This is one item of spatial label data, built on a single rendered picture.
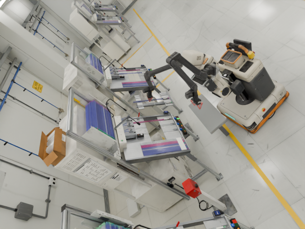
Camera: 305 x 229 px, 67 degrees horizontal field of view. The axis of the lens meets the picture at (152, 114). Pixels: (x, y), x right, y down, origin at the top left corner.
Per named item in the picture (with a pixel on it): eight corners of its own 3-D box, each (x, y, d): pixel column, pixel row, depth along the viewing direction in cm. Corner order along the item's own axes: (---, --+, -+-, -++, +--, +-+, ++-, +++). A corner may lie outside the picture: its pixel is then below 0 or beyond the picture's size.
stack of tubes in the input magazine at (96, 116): (110, 111, 276) (92, 98, 260) (115, 139, 237) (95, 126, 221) (102, 117, 279) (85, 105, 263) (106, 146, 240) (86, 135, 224)
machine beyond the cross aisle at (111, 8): (128, 19, 850) (87, -26, 739) (132, 25, 787) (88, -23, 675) (103, 45, 884) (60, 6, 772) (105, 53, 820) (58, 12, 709)
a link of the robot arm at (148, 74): (145, 78, 254) (142, 71, 256) (146, 83, 268) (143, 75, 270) (183, 64, 257) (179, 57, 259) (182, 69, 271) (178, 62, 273)
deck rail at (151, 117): (170, 116, 311) (170, 113, 307) (170, 117, 309) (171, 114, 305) (117, 123, 294) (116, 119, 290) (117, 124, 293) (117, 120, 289)
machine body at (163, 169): (182, 150, 357) (158, 131, 321) (201, 187, 303) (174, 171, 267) (151, 174, 373) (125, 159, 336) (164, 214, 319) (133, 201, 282)
